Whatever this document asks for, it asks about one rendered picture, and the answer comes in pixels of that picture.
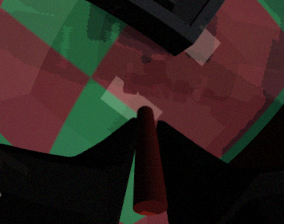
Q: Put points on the dark red peg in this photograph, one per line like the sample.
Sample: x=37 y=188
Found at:
x=149 y=196

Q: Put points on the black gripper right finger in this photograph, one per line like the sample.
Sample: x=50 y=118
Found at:
x=202 y=189

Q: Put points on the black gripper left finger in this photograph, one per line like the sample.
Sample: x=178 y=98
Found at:
x=94 y=182

